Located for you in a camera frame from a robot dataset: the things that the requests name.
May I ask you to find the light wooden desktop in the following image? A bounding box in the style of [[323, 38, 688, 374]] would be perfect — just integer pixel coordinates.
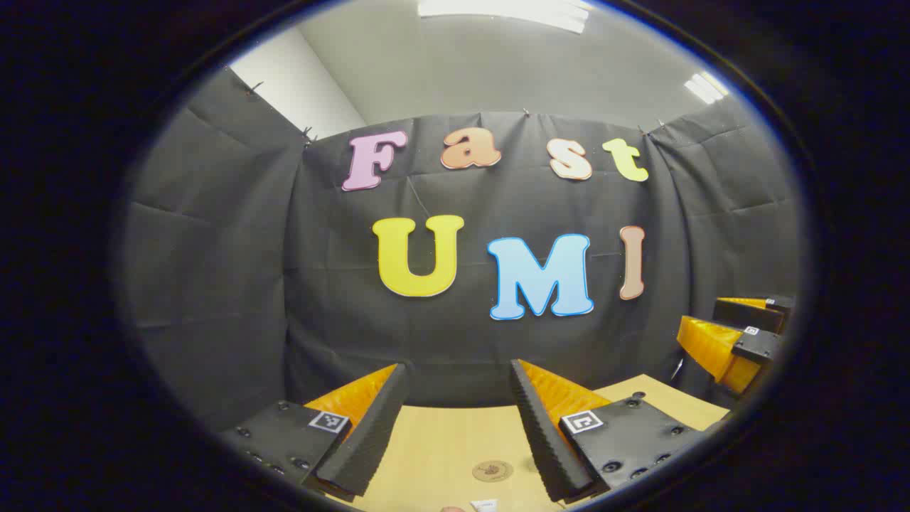
[[352, 373, 733, 512]]

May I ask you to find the black backdrop cloth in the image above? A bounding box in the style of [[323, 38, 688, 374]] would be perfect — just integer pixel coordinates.
[[117, 68, 801, 434]]

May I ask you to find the small ceiling light panel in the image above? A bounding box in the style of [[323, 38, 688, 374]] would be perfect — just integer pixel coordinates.
[[685, 70, 730, 105]]

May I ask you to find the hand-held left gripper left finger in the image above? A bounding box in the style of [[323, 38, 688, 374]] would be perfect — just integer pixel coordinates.
[[217, 363, 410, 498]]

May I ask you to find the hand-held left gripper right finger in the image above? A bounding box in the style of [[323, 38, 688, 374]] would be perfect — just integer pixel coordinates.
[[509, 359, 712, 504]]

